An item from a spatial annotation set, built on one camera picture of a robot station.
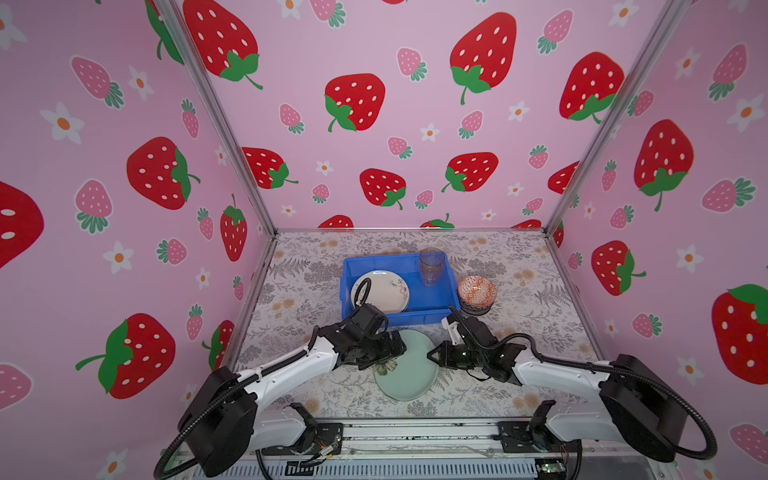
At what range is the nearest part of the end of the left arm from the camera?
60 centimetres

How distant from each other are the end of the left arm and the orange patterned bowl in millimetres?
255

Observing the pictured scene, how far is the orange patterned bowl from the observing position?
3.01 ft
